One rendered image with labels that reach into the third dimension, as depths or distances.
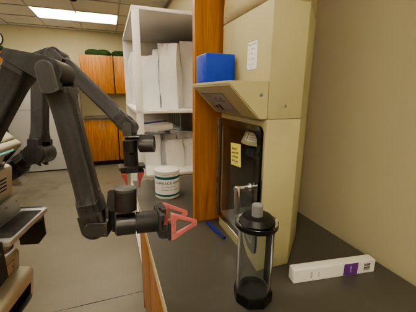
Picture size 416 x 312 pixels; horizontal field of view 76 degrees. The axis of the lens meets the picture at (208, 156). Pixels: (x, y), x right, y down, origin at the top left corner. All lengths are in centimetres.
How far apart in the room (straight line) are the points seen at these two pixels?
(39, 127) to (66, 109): 53
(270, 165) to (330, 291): 39
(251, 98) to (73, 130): 44
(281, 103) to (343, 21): 53
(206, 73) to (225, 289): 64
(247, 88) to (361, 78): 51
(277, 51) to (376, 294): 72
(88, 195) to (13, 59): 34
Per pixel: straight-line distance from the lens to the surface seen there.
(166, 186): 137
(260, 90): 72
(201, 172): 109
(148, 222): 72
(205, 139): 107
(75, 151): 70
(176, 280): 87
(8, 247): 105
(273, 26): 75
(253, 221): 66
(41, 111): 122
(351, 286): 95
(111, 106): 110
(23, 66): 73
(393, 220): 106
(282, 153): 79
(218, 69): 89
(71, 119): 70
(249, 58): 84
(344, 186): 115
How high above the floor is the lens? 148
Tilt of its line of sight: 14 degrees down
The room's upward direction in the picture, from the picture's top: 1 degrees clockwise
